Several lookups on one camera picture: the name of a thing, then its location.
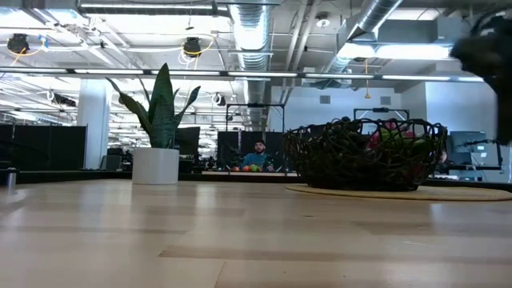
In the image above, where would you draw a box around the black grape bunch with leaf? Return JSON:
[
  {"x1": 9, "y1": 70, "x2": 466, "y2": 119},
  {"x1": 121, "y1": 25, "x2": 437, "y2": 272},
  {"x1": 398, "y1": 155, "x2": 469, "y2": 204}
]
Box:
[{"x1": 450, "y1": 34, "x2": 512, "y2": 146}]

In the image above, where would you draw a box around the light green cucumber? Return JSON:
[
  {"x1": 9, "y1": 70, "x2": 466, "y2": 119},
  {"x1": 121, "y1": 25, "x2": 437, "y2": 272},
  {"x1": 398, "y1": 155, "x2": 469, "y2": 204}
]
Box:
[{"x1": 379, "y1": 127, "x2": 405, "y2": 145}]

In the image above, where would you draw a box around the pink grape bunch with leaf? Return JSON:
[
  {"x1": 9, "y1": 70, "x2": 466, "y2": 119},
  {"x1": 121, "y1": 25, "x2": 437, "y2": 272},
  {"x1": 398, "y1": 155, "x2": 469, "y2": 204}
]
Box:
[{"x1": 366, "y1": 119, "x2": 417, "y2": 151}]

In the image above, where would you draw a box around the leafless black grape bunch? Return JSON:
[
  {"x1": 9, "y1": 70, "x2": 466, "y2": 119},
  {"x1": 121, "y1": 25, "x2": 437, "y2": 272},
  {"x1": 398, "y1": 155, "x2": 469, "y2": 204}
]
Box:
[{"x1": 319, "y1": 118, "x2": 361, "y2": 149}]

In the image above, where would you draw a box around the dark wicker basket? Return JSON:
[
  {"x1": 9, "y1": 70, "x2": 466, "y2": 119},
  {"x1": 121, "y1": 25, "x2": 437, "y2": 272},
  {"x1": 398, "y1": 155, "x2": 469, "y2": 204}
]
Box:
[{"x1": 282, "y1": 117, "x2": 448, "y2": 192}]

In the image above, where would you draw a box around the grey computer monitor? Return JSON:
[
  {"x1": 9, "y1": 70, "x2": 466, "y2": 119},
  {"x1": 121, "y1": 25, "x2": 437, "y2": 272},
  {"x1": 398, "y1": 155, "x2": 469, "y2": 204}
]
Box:
[{"x1": 448, "y1": 130, "x2": 488, "y2": 165}]

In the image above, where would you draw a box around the round woven placemat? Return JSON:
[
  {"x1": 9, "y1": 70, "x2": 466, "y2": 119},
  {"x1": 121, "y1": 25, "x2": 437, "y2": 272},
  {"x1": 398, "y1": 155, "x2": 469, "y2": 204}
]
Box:
[{"x1": 286, "y1": 182, "x2": 512, "y2": 202}]

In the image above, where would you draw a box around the long ceiling light strip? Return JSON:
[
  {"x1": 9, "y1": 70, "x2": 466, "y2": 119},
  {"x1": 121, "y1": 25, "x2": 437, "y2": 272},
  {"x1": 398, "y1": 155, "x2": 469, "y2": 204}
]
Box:
[{"x1": 0, "y1": 66, "x2": 485, "y2": 83}]

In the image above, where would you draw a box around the person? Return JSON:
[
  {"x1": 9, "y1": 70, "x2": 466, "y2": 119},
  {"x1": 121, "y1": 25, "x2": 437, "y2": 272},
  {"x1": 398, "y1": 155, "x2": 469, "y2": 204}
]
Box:
[{"x1": 239, "y1": 139, "x2": 277, "y2": 173}]

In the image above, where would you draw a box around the black ceiling device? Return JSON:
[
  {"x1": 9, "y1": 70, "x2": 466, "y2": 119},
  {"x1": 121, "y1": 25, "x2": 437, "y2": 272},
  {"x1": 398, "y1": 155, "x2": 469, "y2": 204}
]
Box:
[
  {"x1": 6, "y1": 34, "x2": 31, "y2": 55},
  {"x1": 182, "y1": 36, "x2": 202, "y2": 59}
]

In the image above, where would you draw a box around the snake plant in white pot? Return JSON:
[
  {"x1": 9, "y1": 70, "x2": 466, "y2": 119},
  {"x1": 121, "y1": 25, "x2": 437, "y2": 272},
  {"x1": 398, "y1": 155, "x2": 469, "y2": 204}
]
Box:
[{"x1": 106, "y1": 62, "x2": 202, "y2": 186}]

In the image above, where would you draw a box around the grey rectangular air duct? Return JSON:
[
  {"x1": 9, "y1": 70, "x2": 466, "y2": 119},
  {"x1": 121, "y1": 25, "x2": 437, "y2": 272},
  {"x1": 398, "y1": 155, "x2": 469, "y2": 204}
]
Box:
[{"x1": 378, "y1": 18, "x2": 465, "y2": 45}]

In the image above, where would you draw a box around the silver spiral air duct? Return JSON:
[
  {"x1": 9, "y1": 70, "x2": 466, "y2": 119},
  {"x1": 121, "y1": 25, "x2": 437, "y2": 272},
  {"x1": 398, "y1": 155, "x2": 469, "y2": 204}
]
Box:
[
  {"x1": 323, "y1": 0, "x2": 405, "y2": 75},
  {"x1": 226, "y1": 0, "x2": 277, "y2": 131}
]

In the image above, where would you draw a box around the black background rig frame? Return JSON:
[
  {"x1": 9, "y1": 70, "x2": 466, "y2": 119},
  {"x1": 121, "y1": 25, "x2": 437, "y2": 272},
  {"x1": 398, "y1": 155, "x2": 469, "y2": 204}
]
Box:
[
  {"x1": 226, "y1": 102, "x2": 286, "y2": 133},
  {"x1": 353, "y1": 106, "x2": 410, "y2": 123}
]

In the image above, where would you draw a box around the yellow hanging ceiling cord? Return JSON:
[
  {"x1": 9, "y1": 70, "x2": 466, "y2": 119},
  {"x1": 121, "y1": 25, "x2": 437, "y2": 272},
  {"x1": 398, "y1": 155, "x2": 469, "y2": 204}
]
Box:
[{"x1": 363, "y1": 58, "x2": 371, "y2": 100}]

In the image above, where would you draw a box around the black aluminium table frame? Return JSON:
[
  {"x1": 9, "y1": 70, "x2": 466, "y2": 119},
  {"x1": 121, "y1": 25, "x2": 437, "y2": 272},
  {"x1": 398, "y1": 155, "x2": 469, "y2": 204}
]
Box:
[{"x1": 0, "y1": 170, "x2": 512, "y2": 192}]

